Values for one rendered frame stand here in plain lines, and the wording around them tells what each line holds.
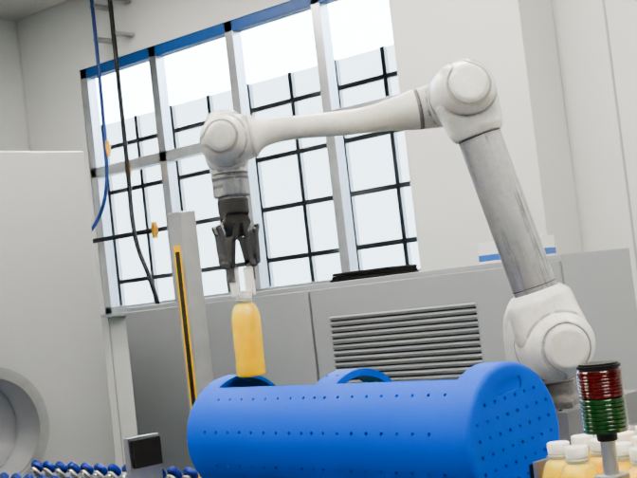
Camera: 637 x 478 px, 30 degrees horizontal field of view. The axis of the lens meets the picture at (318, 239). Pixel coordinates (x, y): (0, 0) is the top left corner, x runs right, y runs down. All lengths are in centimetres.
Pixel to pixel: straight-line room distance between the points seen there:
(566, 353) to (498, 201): 37
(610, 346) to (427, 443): 195
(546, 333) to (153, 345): 280
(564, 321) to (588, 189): 267
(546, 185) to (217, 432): 264
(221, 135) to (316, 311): 195
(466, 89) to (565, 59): 273
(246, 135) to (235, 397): 60
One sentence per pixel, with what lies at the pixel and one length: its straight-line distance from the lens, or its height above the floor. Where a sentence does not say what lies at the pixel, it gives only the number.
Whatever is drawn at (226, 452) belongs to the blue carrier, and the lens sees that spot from 276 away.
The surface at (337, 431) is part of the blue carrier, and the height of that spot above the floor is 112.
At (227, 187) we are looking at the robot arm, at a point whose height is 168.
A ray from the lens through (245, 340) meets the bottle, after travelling 282.
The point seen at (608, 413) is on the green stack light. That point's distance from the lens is 175.
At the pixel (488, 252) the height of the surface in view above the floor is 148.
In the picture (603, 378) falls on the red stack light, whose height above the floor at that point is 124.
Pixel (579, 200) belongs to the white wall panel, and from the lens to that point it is 530.
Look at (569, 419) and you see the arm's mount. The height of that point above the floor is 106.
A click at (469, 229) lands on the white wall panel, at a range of 523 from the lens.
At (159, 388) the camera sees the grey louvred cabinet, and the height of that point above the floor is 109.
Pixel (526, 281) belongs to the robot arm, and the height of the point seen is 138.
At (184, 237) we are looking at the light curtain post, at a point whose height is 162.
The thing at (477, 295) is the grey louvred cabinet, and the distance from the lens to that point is 408.
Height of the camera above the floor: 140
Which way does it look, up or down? 3 degrees up
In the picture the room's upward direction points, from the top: 7 degrees counter-clockwise
